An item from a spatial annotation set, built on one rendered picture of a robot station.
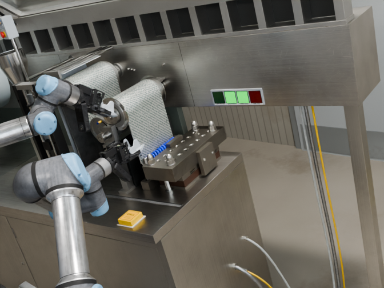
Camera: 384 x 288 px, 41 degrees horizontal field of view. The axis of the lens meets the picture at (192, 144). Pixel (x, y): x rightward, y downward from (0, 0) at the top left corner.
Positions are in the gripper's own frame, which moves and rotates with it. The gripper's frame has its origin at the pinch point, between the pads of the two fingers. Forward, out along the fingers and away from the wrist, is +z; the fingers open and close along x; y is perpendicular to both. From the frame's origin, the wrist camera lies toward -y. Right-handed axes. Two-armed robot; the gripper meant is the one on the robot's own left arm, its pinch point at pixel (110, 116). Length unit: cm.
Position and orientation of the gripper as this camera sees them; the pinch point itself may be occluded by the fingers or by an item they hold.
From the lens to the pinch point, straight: 212.4
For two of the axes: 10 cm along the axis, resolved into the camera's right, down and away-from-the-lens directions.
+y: 1.7, -9.7, 1.6
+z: 5.8, 2.3, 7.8
